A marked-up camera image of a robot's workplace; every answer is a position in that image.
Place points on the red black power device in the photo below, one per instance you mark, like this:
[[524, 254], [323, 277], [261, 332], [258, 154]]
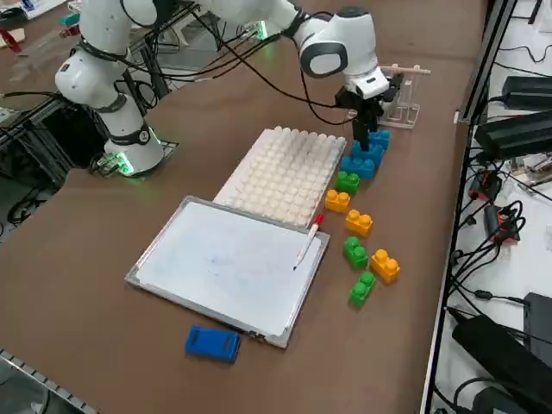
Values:
[[485, 185]]

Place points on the black power adapter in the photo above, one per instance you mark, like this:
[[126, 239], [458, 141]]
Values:
[[528, 92], [513, 136], [496, 358]]

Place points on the green two-stud block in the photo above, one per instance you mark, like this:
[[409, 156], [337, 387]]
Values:
[[355, 254], [362, 290], [347, 183]]

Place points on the white pen red cap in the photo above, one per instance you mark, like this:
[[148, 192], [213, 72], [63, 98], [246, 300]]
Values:
[[308, 241]]

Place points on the silver framed whiteboard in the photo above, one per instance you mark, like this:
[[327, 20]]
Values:
[[228, 267]]

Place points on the aluminium camera post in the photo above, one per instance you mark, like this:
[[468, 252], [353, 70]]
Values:
[[487, 56]]

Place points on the blue whiteboard eraser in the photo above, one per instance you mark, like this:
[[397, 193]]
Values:
[[213, 345]]

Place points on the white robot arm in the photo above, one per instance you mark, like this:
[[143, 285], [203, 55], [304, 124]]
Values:
[[103, 39]]

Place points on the wooden rod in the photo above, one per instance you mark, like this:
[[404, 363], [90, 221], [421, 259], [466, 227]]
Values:
[[409, 70]]

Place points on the yellow two-stud block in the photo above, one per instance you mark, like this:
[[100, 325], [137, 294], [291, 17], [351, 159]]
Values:
[[337, 202], [385, 267], [359, 224]]

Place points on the white studded baseplate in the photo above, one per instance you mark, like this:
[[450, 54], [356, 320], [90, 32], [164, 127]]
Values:
[[284, 172]]

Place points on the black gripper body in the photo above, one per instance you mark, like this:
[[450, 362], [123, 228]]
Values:
[[358, 102]]

